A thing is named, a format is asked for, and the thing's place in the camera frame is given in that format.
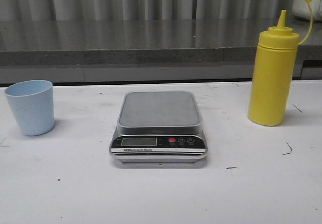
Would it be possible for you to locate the light blue plastic cup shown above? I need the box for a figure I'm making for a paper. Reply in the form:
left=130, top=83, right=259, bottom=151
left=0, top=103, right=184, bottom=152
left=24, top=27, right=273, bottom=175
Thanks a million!
left=4, top=80, right=55, bottom=136

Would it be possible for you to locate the yellow squeeze bottle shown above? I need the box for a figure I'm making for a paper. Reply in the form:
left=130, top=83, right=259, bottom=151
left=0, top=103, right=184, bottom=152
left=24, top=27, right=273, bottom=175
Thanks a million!
left=248, top=0, right=314, bottom=126

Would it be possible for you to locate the white appliance in background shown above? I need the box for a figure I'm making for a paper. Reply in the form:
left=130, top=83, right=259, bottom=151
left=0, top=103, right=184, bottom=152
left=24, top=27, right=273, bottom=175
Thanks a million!
left=292, top=0, right=321, bottom=22

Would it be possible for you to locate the silver digital kitchen scale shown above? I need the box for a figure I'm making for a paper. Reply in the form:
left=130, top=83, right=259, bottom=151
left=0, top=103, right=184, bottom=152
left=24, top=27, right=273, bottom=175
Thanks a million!
left=109, top=91, right=208, bottom=168

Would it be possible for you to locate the stainless steel back counter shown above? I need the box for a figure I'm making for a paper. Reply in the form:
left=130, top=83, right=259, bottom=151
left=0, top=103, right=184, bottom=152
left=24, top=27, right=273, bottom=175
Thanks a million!
left=0, top=17, right=322, bottom=84

